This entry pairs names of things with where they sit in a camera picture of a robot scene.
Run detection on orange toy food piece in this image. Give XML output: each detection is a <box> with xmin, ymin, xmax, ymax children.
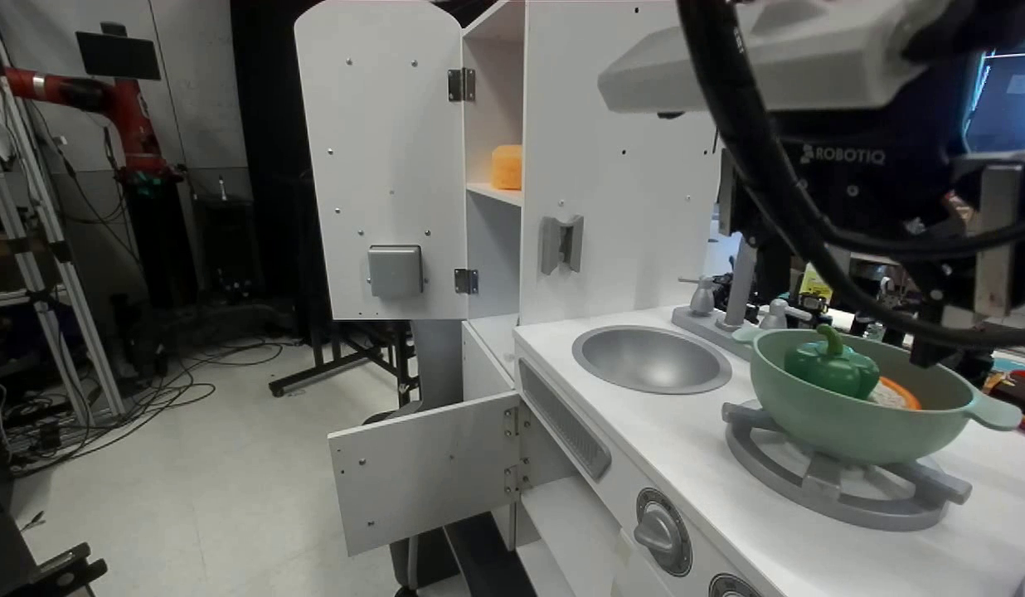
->
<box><xmin>872</xmin><ymin>374</ymin><xmax>926</xmax><ymax>416</ymax></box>

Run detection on black stand base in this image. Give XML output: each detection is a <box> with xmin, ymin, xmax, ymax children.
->
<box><xmin>266</xmin><ymin>328</ymin><xmax>416</xmax><ymax>406</ymax></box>

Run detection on mint green toy pot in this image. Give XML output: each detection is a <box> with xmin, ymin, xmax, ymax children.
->
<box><xmin>747</xmin><ymin>326</ymin><xmax>1025</xmax><ymax>468</ymax></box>

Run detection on orange toy block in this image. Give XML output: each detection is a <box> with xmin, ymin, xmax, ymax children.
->
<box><xmin>488</xmin><ymin>144</ymin><xmax>527</xmax><ymax>191</ymax></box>

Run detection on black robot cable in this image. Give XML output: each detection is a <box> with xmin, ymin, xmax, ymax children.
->
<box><xmin>674</xmin><ymin>0</ymin><xmax>1025</xmax><ymax>357</ymax></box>

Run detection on grey side wall bracket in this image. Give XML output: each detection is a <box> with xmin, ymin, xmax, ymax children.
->
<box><xmin>538</xmin><ymin>213</ymin><xmax>587</xmax><ymax>277</ymax></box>

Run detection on white toy play kitchen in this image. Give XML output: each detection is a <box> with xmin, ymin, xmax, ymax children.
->
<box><xmin>406</xmin><ymin>0</ymin><xmax>1025</xmax><ymax>597</ymax></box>

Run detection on grey faucet handle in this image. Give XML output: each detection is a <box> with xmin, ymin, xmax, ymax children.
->
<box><xmin>758</xmin><ymin>296</ymin><xmax>796</xmax><ymax>332</ymax></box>
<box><xmin>677</xmin><ymin>275</ymin><xmax>723</xmax><ymax>326</ymax></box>

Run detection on yellow bottle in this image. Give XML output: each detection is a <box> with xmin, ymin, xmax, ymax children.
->
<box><xmin>799</xmin><ymin>266</ymin><xmax>835</xmax><ymax>313</ymax></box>

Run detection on aluminium frame rack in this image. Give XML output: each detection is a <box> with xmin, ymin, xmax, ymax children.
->
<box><xmin>0</xmin><ymin>3</ymin><xmax>130</xmax><ymax>425</ymax></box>

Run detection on tall white cabinet door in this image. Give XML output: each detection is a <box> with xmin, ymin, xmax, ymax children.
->
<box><xmin>292</xmin><ymin>0</ymin><xmax>472</xmax><ymax>326</ymax></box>

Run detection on black box on pole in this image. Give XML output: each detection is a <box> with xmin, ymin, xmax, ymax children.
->
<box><xmin>75</xmin><ymin>23</ymin><xmax>162</xmax><ymax>82</ymax></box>

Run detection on white sink cabinet door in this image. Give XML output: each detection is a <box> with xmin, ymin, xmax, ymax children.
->
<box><xmin>324</xmin><ymin>388</ymin><xmax>527</xmax><ymax>558</ymax></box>

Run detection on green toy pepper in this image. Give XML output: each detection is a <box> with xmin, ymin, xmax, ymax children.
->
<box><xmin>782</xmin><ymin>326</ymin><xmax>885</xmax><ymax>402</ymax></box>

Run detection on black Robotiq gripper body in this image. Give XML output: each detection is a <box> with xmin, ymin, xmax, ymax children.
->
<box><xmin>754</xmin><ymin>62</ymin><xmax>971</xmax><ymax>245</ymax></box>

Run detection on black floor cables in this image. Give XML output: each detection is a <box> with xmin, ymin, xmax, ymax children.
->
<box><xmin>0</xmin><ymin>335</ymin><xmax>272</xmax><ymax>475</ymax></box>

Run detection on grey sink basin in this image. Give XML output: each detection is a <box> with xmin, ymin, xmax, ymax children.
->
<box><xmin>572</xmin><ymin>321</ymin><xmax>736</xmax><ymax>399</ymax></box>

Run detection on grey stove burner grate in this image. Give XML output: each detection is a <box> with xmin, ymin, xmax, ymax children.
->
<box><xmin>719</xmin><ymin>402</ymin><xmax>974</xmax><ymax>533</ymax></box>

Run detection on grey stove knob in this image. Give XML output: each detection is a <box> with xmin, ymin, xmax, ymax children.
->
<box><xmin>634</xmin><ymin>488</ymin><xmax>696</xmax><ymax>580</ymax></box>
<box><xmin>708</xmin><ymin>569</ymin><xmax>770</xmax><ymax>597</ymax></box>

